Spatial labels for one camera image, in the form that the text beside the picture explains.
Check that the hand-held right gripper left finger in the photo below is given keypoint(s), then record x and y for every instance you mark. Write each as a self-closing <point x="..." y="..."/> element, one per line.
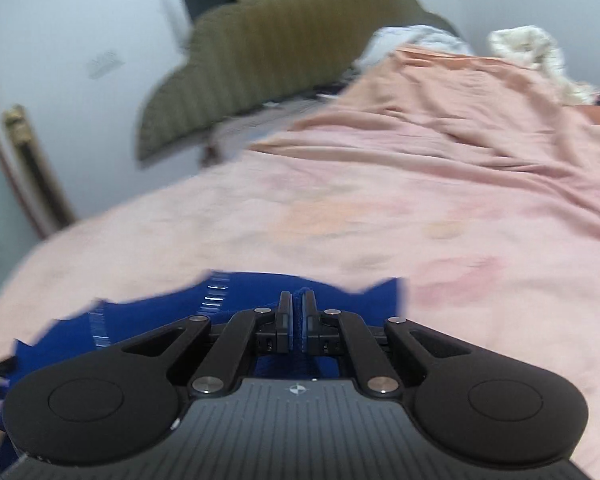
<point x="285" y="322"/>

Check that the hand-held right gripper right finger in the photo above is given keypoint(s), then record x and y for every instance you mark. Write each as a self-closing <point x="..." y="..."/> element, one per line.
<point x="309" y="322"/>

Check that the blue knitted sweater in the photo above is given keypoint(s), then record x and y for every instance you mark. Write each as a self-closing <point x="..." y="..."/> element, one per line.
<point x="170" y="305"/>

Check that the grey striped bedding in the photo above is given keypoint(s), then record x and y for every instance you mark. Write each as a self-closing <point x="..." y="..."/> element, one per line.
<point x="275" y="120"/>

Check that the peach bed sheet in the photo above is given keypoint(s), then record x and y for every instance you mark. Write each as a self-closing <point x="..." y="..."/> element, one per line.
<point x="455" y="110"/>

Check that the olive padded headboard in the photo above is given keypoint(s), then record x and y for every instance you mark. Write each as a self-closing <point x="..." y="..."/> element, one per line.
<point x="260" y="60"/>

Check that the white pillow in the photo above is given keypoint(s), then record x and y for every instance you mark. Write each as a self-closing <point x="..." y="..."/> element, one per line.
<point x="410" y="40"/>

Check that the cream floral cloth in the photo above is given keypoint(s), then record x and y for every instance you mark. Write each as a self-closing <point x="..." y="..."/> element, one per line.
<point x="525" y="45"/>

